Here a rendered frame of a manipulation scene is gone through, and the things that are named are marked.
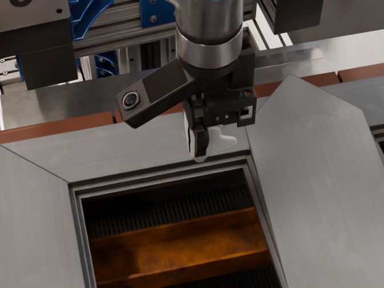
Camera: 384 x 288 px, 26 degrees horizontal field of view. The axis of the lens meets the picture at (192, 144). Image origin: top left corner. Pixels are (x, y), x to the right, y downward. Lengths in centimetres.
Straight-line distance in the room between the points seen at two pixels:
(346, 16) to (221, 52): 173
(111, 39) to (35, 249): 54
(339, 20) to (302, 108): 138
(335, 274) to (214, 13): 40
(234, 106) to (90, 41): 58
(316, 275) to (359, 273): 6
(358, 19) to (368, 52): 105
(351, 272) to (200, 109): 30
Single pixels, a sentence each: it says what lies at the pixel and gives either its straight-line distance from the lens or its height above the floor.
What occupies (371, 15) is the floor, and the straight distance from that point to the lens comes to 265.
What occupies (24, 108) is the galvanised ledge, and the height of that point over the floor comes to 68.
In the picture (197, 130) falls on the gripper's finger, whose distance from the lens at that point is 101.
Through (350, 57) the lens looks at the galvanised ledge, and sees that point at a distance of 157.
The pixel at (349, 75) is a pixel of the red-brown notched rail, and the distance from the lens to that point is 134.
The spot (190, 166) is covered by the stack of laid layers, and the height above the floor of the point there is 84.
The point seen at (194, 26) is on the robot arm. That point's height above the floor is 118.
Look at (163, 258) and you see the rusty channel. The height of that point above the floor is 68.
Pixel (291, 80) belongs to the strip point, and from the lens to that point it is 129.
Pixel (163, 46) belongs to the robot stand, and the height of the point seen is 52.
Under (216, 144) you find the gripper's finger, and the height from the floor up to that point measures 95.
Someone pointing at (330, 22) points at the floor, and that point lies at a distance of 261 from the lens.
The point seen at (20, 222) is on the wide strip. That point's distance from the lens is 115.
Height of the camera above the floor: 181
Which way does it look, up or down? 53 degrees down
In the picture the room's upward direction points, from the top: straight up
